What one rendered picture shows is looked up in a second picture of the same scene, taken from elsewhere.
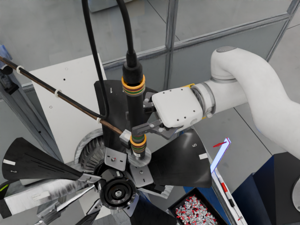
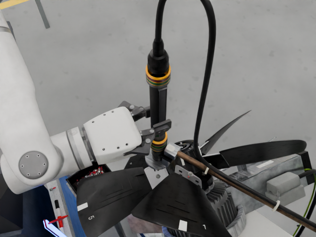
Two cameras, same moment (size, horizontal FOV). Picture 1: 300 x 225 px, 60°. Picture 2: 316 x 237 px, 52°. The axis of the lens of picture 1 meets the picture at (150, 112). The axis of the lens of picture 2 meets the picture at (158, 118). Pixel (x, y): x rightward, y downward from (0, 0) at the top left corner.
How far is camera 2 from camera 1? 0.67 m
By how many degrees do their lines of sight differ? 64
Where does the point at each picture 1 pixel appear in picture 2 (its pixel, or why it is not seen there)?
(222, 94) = (55, 137)
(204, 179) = (86, 184)
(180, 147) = (110, 212)
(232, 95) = not seen: hidden behind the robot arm
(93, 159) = (217, 195)
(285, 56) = not seen: outside the picture
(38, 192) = (268, 165)
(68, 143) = (257, 225)
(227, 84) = not seen: hidden behind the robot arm
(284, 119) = (11, 56)
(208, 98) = (74, 130)
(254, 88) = (25, 90)
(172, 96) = (116, 138)
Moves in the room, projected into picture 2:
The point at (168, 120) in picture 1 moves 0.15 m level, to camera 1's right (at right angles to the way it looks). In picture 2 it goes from (122, 111) to (50, 113)
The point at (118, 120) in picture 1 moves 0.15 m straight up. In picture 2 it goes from (189, 198) to (195, 176)
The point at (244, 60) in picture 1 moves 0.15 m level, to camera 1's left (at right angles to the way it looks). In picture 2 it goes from (22, 118) to (113, 115)
